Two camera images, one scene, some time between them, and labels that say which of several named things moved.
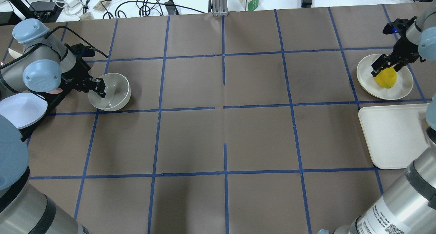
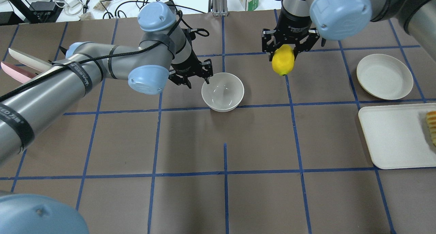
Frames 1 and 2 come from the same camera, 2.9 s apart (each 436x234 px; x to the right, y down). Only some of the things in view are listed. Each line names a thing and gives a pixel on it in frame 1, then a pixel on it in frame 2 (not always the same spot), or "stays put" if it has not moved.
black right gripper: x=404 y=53 -> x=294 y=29
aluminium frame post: x=217 y=2 stays put
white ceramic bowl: x=118 y=92 -> x=223 y=92
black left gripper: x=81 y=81 -> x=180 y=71
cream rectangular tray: x=396 y=135 stays put
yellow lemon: x=387 y=78 -> x=283 y=60
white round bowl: x=402 y=87 stays put
